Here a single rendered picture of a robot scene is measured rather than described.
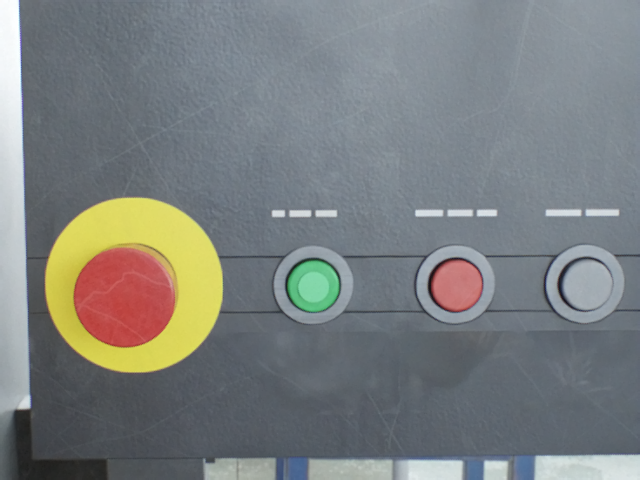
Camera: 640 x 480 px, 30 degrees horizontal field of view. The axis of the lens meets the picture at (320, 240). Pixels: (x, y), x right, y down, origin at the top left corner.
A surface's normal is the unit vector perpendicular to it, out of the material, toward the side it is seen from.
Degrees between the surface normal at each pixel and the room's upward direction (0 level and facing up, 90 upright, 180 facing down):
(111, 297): 90
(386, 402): 90
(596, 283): 90
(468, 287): 90
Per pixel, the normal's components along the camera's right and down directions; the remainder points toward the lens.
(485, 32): 0.03, 0.11
